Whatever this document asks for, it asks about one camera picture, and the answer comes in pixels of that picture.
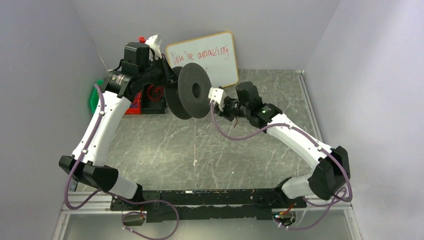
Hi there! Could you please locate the yellow framed whiteboard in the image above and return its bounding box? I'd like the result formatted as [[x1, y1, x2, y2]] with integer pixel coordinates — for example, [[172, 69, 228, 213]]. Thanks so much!
[[165, 31, 239, 88]]

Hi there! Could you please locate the red storage bin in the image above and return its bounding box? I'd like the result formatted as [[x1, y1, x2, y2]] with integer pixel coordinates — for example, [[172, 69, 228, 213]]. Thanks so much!
[[125, 92, 142, 115]]

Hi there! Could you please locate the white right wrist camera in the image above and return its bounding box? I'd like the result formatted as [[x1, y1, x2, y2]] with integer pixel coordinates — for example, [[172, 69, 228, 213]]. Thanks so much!
[[208, 87, 227, 109]]

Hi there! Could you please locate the red cables bundle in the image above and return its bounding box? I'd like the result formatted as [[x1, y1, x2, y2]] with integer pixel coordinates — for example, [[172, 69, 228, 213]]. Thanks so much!
[[147, 84, 165, 102]]

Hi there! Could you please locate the black storage bin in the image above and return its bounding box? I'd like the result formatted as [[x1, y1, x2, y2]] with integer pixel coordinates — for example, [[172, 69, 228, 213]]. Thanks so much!
[[140, 84, 166, 115]]

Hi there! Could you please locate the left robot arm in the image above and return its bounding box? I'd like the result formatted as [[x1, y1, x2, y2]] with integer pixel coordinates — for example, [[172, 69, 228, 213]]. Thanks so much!
[[59, 42, 175, 202]]

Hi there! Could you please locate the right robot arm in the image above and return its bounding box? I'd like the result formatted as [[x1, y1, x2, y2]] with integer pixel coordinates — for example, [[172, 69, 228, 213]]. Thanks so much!
[[208, 81, 353, 202]]

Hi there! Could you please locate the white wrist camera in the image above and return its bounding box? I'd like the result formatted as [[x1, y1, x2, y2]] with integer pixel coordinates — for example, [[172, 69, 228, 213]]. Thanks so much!
[[208, 87, 227, 109], [137, 34, 163, 61]]

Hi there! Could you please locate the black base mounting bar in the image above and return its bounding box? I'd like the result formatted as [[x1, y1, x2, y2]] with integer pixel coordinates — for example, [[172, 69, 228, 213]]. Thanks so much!
[[110, 188, 307, 223]]

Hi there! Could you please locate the green storage bin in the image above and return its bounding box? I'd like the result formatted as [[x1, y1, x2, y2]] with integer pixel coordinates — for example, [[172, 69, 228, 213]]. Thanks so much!
[[89, 87, 100, 114]]

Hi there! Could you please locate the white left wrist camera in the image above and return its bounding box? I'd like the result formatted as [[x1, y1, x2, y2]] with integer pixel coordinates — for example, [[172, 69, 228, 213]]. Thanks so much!
[[137, 34, 163, 61]]

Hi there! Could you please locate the aluminium frame rail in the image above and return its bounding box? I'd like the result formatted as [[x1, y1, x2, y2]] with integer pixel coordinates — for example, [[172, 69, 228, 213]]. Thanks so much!
[[53, 191, 362, 240]]

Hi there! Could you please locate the black perforated cable spool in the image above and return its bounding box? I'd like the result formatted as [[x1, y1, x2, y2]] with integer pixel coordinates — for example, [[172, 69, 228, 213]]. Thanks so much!
[[164, 62, 212, 120]]

